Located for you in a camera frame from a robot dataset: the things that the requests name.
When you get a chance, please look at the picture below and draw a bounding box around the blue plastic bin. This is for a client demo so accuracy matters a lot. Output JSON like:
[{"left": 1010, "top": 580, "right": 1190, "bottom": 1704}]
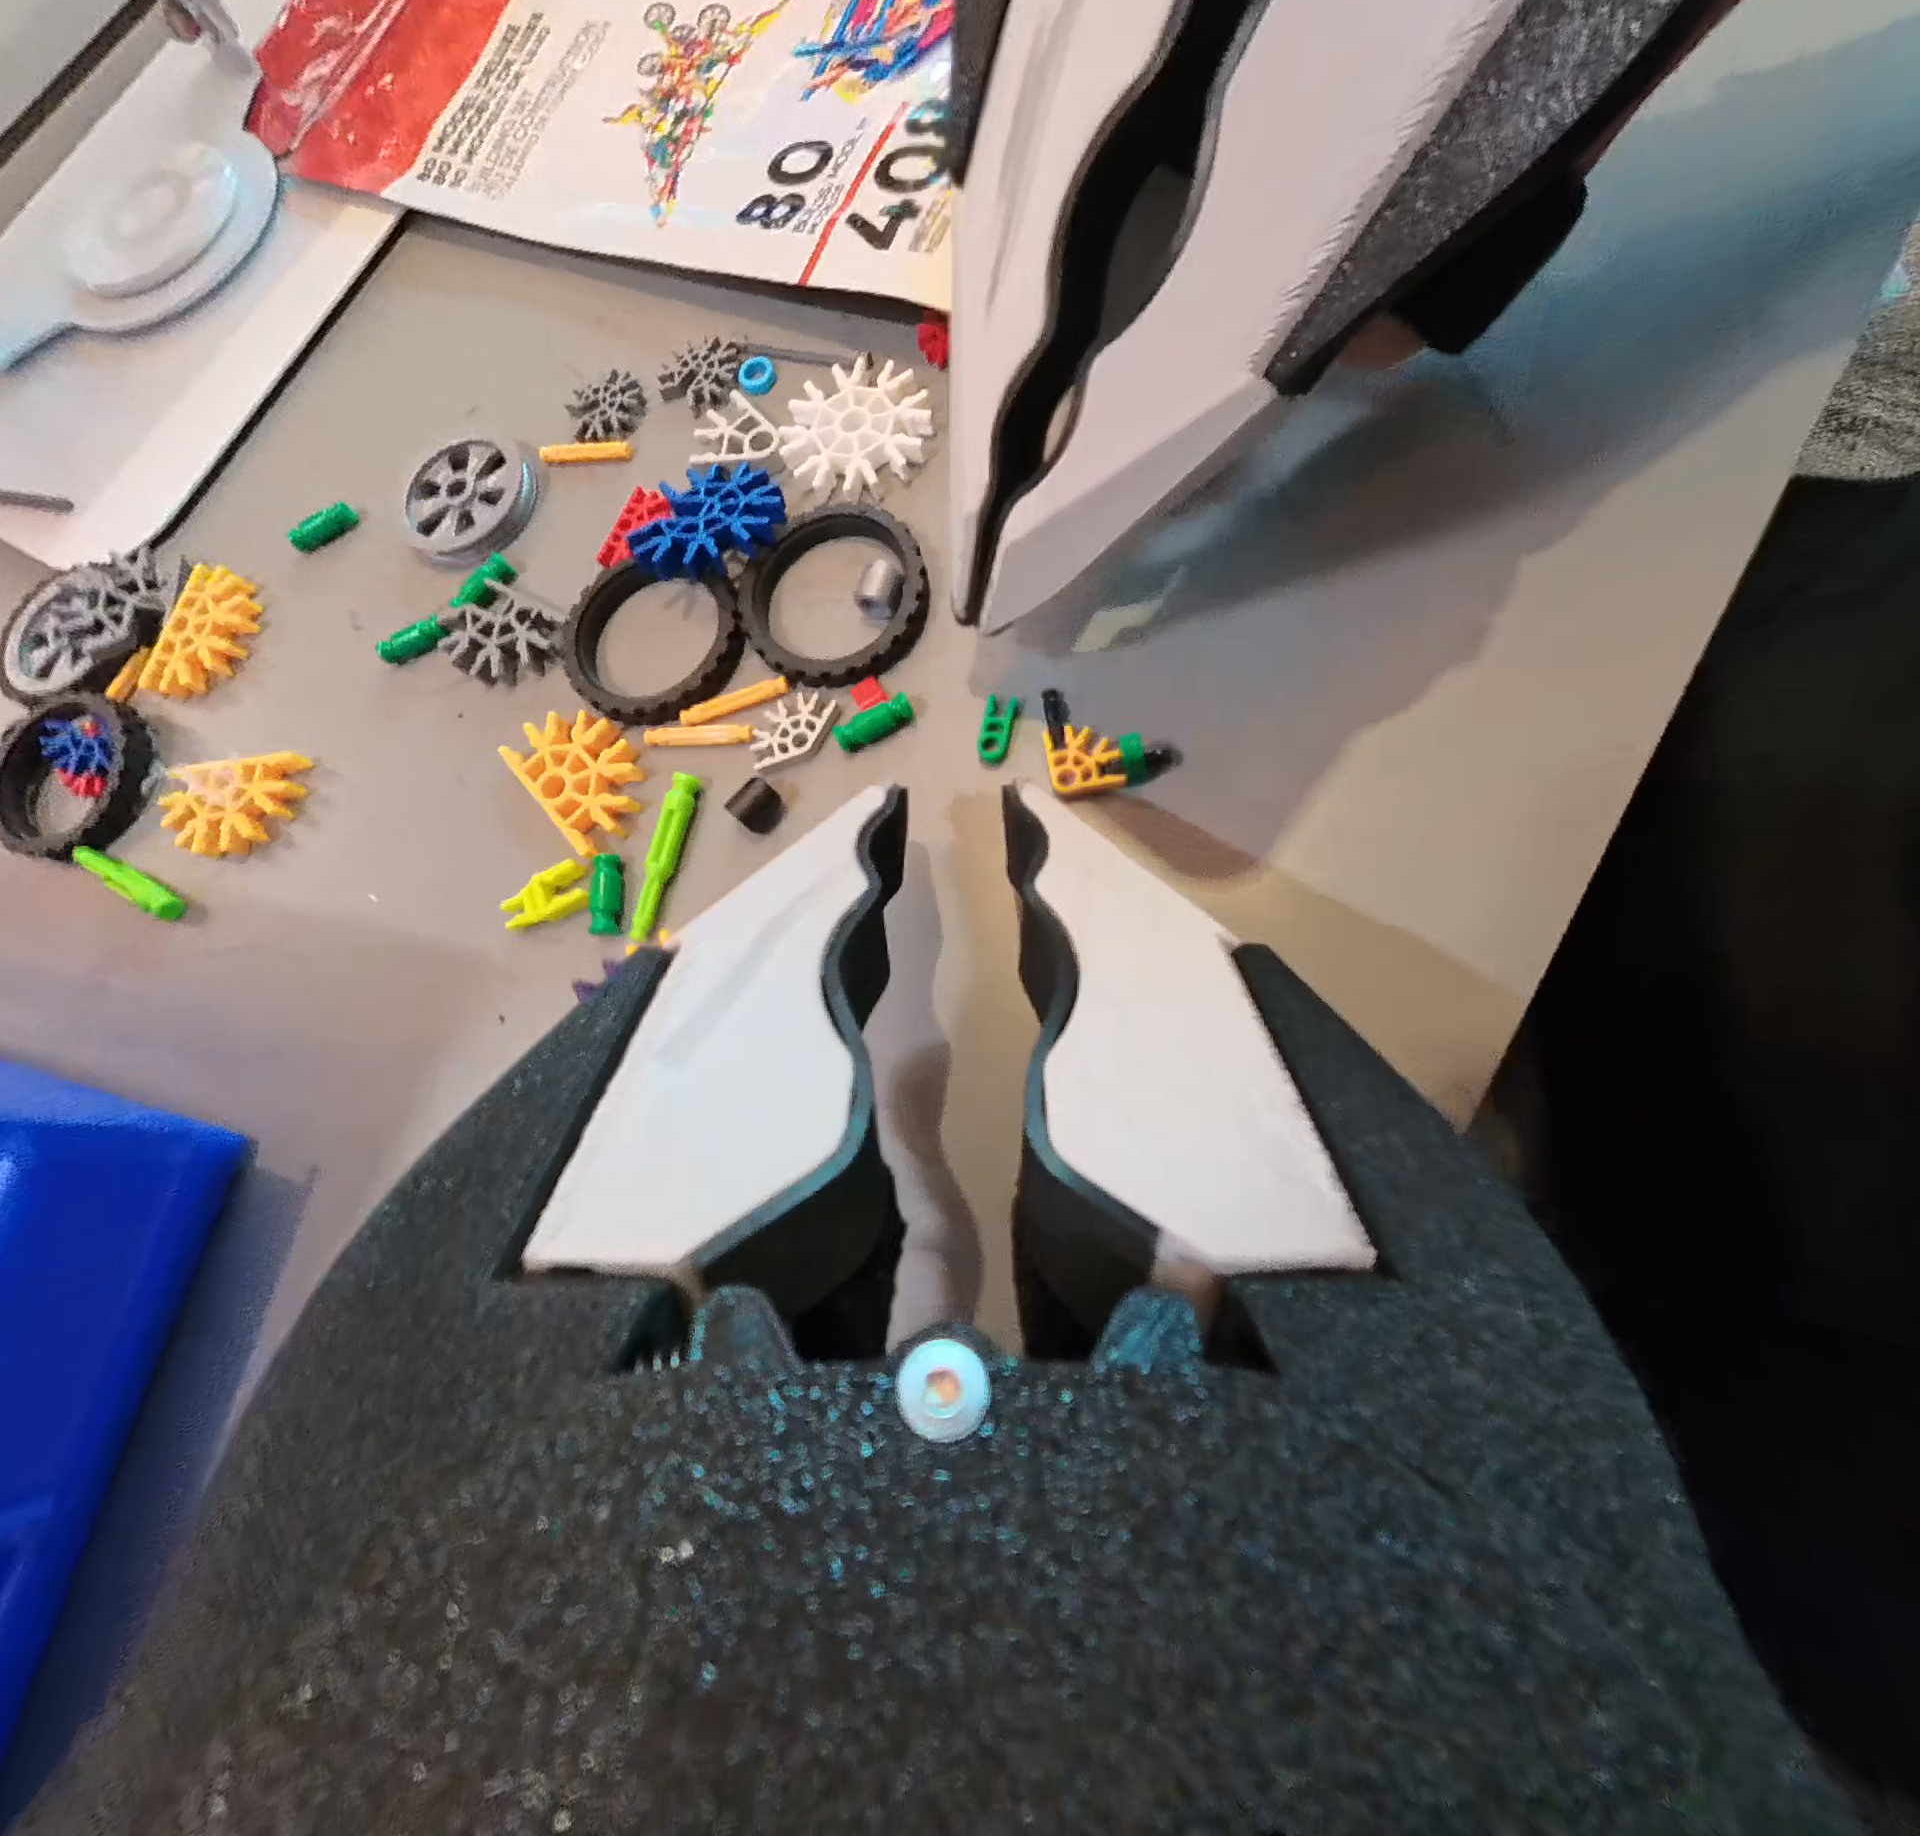
[{"left": 0, "top": 1053, "right": 249, "bottom": 1740}]

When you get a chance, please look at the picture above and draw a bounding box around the lime green rod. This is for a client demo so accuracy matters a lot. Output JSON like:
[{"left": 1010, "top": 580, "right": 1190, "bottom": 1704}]
[
  {"left": 72, "top": 846, "right": 191, "bottom": 923},
  {"left": 627, "top": 766, "right": 706, "bottom": 948}
]

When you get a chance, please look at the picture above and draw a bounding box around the white document stand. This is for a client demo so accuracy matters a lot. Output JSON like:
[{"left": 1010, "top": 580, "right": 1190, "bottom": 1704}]
[{"left": 0, "top": 0, "right": 404, "bottom": 563}]

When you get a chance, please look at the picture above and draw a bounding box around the grey fan connector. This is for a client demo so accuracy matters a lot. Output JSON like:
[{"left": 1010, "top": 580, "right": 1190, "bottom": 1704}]
[{"left": 447, "top": 593, "right": 564, "bottom": 689}]

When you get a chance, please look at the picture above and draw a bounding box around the yellow fan connector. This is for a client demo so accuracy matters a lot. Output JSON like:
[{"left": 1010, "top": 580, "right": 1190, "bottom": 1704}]
[
  {"left": 139, "top": 563, "right": 266, "bottom": 696},
  {"left": 157, "top": 751, "right": 315, "bottom": 859},
  {"left": 495, "top": 706, "right": 648, "bottom": 859}
]

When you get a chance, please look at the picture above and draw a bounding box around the grey wheel hub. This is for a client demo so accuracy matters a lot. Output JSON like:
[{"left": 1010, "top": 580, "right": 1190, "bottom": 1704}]
[{"left": 403, "top": 441, "right": 542, "bottom": 563}]

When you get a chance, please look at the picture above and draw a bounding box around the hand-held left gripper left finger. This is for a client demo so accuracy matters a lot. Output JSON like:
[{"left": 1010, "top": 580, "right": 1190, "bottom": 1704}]
[{"left": 523, "top": 780, "right": 914, "bottom": 1283}]

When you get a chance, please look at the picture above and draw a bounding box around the blue snowflake connector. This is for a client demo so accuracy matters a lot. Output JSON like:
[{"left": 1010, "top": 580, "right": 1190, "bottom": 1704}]
[
  {"left": 620, "top": 498, "right": 741, "bottom": 580},
  {"left": 680, "top": 455, "right": 795, "bottom": 540}
]

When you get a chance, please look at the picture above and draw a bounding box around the pale grey small connector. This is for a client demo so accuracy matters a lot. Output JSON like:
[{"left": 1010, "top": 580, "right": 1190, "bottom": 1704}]
[{"left": 750, "top": 694, "right": 839, "bottom": 778}]

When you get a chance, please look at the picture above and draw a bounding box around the white fan connector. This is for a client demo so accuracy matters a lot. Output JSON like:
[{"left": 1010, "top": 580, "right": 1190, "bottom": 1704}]
[{"left": 693, "top": 394, "right": 780, "bottom": 478}]

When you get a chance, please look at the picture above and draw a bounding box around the white snowflake connector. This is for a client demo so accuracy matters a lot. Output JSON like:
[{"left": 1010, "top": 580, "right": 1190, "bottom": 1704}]
[{"left": 775, "top": 355, "right": 941, "bottom": 510}]

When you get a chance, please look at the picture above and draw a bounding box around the black toy tire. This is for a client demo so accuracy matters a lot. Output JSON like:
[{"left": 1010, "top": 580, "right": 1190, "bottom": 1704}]
[
  {"left": 0, "top": 694, "right": 157, "bottom": 865},
  {"left": 741, "top": 503, "right": 933, "bottom": 689},
  {"left": 557, "top": 554, "right": 741, "bottom": 732}
]

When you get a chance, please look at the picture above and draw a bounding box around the grey spoked wheel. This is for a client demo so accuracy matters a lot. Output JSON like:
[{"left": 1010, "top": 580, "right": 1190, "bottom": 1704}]
[{"left": 0, "top": 554, "right": 187, "bottom": 706}]

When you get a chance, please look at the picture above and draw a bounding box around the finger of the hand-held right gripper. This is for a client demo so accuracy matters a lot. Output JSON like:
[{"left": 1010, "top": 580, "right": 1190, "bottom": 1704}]
[
  {"left": 948, "top": 0, "right": 1215, "bottom": 629},
  {"left": 980, "top": 0, "right": 1546, "bottom": 632}
]

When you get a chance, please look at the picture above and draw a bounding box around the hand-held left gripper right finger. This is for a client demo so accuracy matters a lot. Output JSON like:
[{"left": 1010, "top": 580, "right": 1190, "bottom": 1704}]
[{"left": 999, "top": 780, "right": 1381, "bottom": 1275}]

